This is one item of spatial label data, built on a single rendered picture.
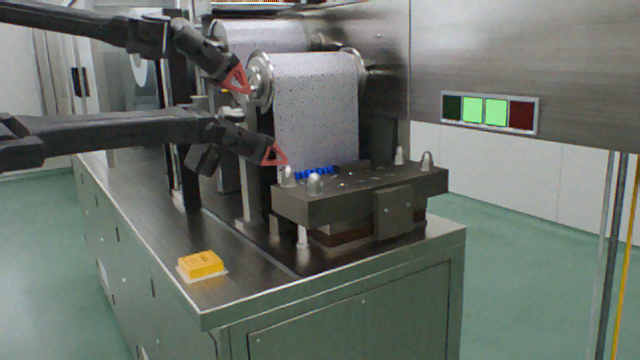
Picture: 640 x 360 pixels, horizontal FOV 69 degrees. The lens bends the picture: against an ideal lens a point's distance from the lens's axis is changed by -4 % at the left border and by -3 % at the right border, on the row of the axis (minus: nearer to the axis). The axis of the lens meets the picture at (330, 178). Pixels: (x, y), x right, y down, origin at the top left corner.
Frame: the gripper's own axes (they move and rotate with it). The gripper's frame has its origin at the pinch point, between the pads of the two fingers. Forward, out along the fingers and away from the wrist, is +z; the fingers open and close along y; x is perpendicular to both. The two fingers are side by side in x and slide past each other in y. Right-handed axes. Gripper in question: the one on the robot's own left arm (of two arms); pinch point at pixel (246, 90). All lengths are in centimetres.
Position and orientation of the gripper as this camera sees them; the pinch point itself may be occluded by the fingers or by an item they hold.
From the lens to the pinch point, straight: 112.4
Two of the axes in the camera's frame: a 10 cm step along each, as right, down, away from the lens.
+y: 5.8, 2.1, -7.8
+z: 6.2, 5.1, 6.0
